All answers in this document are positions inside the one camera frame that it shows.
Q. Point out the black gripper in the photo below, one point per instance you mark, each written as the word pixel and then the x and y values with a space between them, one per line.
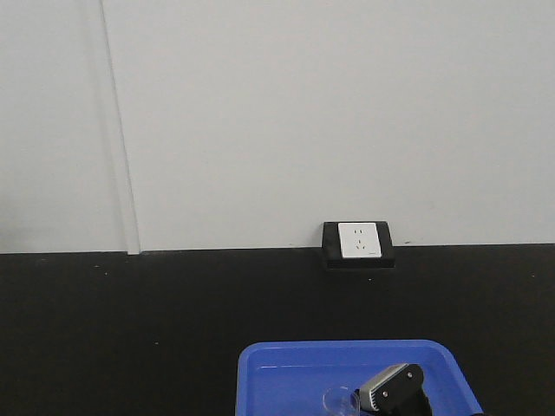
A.
pixel 396 391

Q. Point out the blue plastic tray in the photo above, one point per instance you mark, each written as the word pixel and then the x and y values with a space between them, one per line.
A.
pixel 291 377

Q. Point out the white wall power socket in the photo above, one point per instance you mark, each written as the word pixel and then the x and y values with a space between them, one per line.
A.
pixel 357 245

